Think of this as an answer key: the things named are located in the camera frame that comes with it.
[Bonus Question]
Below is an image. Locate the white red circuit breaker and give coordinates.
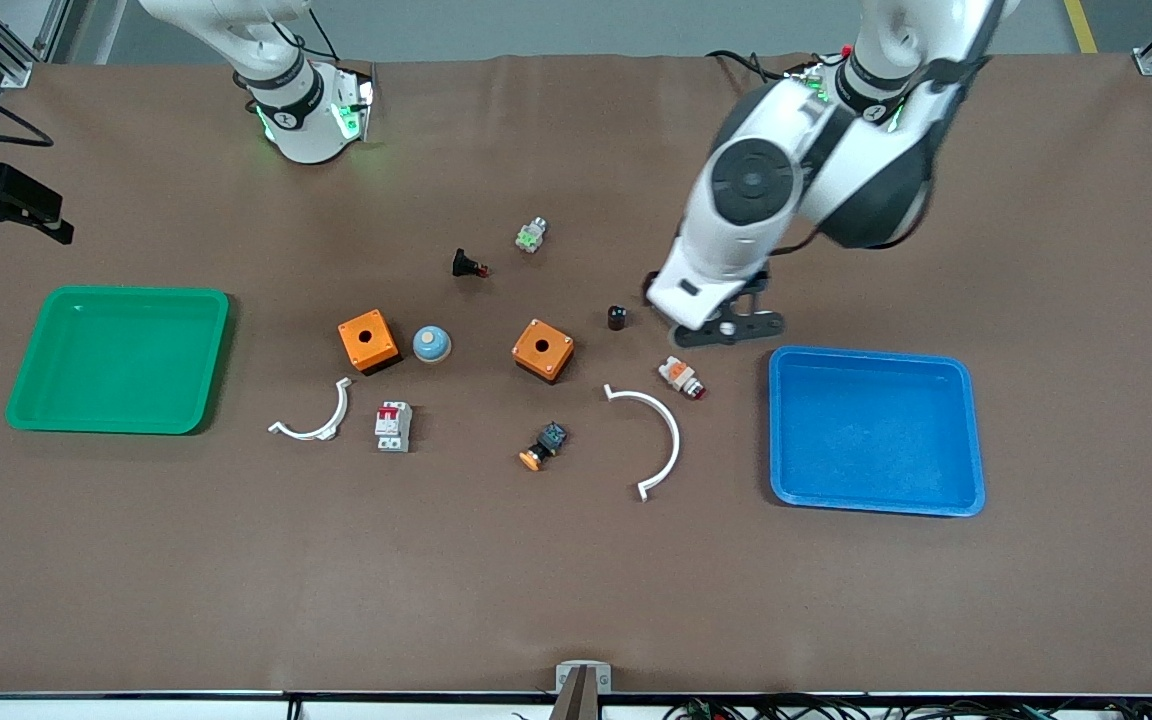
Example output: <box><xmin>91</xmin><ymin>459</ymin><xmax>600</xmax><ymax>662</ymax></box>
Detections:
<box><xmin>374</xmin><ymin>400</ymin><xmax>414</xmax><ymax>454</ymax></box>

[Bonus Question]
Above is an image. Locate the orange button box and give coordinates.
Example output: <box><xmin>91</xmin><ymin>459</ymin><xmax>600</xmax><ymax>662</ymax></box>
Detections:
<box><xmin>338</xmin><ymin>309</ymin><xmax>402</xmax><ymax>375</ymax></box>
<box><xmin>511</xmin><ymin>318</ymin><xmax>576</xmax><ymax>385</ymax></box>

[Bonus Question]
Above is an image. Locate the large white pipe clamp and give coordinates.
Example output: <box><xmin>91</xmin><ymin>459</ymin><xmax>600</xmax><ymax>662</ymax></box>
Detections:
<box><xmin>603</xmin><ymin>384</ymin><xmax>683</xmax><ymax>503</ymax></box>

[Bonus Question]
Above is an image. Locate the blue plastic tray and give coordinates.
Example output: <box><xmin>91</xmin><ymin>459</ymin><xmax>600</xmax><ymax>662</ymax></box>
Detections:
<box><xmin>768</xmin><ymin>346</ymin><xmax>987</xmax><ymax>518</ymax></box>

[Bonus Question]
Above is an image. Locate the orange black push button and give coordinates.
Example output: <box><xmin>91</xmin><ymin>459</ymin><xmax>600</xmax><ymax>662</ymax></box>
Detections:
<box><xmin>518</xmin><ymin>421</ymin><xmax>569</xmax><ymax>472</ymax></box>

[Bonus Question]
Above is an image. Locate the brown table mat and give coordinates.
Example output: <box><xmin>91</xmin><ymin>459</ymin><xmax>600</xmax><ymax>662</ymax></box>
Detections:
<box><xmin>0</xmin><ymin>52</ymin><xmax>1152</xmax><ymax>698</ymax></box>

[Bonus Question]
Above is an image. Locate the small white pipe clamp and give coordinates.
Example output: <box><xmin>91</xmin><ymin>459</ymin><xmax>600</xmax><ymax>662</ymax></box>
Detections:
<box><xmin>267</xmin><ymin>376</ymin><xmax>354</xmax><ymax>443</ymax></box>

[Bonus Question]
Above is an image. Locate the green plastic tray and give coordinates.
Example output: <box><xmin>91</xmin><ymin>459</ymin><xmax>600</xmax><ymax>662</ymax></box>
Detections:
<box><xmin>4</xmin><ymin>286</ymin><xmax>231</xmax><ymax>436</ymax></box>

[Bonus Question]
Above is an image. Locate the red indicator lamp switch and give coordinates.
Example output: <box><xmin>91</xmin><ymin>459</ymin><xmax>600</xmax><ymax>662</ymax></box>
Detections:
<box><xmin>657</xmin><ymin>355</ymin><xmax>708</xmax><ymax>403</ymax></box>

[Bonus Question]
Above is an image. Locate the grey metal table bracket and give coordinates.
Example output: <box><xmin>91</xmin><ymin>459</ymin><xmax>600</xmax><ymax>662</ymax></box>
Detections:
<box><xmin>547</xmin><ymin>660</ymin><xmax>613</xmax><ymax>720</ymax></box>

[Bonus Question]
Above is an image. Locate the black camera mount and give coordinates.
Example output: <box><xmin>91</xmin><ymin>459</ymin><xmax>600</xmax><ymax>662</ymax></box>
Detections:
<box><xmin>0</xmin><ymin>148</ymin><xmax>76</xmax><ymax>252</ymax></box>

